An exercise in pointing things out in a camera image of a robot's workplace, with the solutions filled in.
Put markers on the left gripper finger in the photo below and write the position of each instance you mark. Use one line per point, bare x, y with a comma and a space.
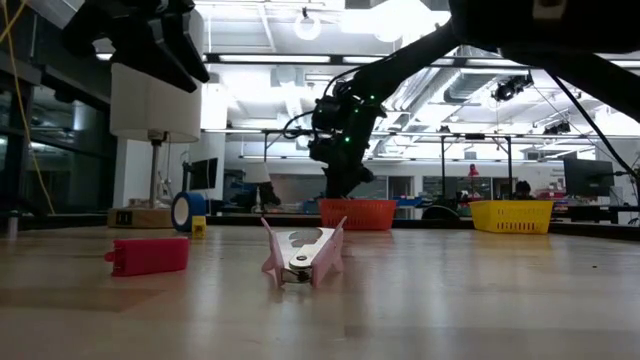
150, 55
182, 47

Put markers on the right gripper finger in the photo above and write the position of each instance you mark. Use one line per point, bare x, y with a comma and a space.
345, 182

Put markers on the orange plastic basket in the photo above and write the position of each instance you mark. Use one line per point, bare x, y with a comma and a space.
357, 215

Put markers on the pink staple remover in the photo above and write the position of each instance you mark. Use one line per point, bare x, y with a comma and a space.
327, 255

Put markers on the dark blue tape roll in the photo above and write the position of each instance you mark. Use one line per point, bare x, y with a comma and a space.
197, 205

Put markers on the yellow mini stapler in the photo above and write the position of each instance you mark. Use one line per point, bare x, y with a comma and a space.
199, 227

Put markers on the red mini stapler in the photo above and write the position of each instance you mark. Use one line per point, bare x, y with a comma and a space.
150, 256

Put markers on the white lamp with wooden base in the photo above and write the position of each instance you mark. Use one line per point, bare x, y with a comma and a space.
155, 110

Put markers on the black beam with light strips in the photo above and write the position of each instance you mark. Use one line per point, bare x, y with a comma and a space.
336, 59

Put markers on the small background table lamp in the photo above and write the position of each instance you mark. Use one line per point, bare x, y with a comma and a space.
257, 172

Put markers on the small black monitor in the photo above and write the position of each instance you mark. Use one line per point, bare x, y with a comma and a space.
204, 174

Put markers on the yellow plastic basket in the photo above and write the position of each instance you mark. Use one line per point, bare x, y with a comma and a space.
510, 215

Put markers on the person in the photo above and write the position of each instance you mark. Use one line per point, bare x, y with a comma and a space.
522, 189

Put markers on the small black ceiling rig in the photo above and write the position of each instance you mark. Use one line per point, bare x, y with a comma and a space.
557, 129

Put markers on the large black monitor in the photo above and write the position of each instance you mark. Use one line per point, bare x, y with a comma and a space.
587, 177

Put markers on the black background workstation frame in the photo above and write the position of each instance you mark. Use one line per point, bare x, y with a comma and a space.
443, 160

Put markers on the black aluminium table frame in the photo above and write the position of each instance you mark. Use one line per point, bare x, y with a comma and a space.
450, 224

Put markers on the silver ventilation duct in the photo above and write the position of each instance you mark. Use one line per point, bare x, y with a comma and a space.
465, 85

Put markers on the black ceiling camera rig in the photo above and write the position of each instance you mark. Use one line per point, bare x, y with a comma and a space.
507, 90

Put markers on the silver metal post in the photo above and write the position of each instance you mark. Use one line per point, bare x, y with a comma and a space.
12, 225

